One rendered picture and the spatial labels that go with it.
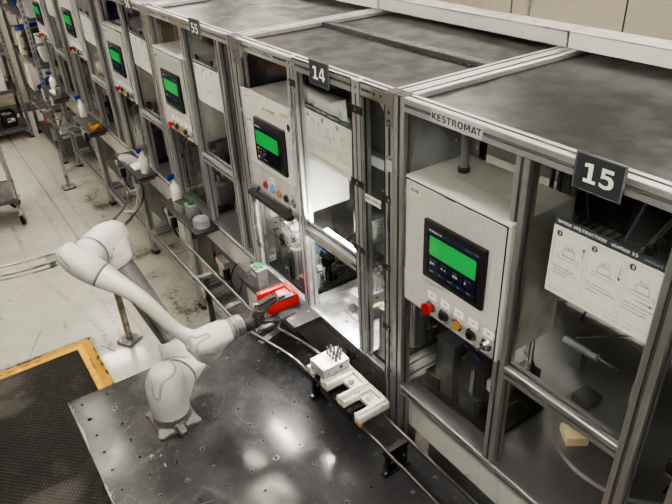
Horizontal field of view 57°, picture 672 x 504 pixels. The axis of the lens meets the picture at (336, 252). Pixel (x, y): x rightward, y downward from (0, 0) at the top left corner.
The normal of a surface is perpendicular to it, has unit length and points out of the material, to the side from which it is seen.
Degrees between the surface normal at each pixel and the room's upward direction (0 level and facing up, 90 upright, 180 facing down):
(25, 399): 0
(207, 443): 0
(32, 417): 0
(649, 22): 90
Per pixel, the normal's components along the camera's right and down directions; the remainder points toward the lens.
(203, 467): -0.04, -0.85
